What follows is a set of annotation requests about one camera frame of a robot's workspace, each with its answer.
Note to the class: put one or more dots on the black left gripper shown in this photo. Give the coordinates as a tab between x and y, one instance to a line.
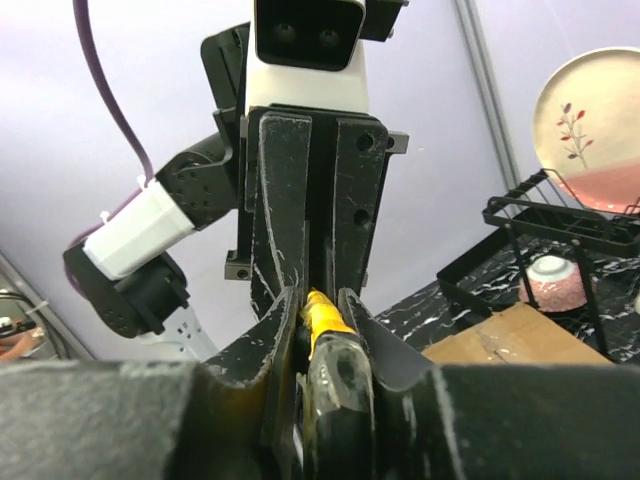
309	188

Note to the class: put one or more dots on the beige pink floral plate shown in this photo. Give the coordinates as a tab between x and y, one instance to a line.
585	129

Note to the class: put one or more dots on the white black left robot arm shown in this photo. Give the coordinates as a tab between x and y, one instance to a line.
123	268

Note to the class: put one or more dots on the brown cardboard express box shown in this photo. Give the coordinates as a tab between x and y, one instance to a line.
517	335

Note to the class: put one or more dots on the pink patterned bowl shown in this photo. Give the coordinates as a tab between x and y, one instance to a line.
556	284

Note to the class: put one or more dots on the black wire dish rack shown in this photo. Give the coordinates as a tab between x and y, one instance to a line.
535	219

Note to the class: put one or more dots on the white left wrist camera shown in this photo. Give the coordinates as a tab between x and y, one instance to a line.
307	54

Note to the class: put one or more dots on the yellow utility knife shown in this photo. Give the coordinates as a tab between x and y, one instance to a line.
337	397

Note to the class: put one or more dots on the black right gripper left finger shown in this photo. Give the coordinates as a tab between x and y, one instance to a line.
228	418

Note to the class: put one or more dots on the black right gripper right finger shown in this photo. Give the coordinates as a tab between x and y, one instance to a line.
494	421

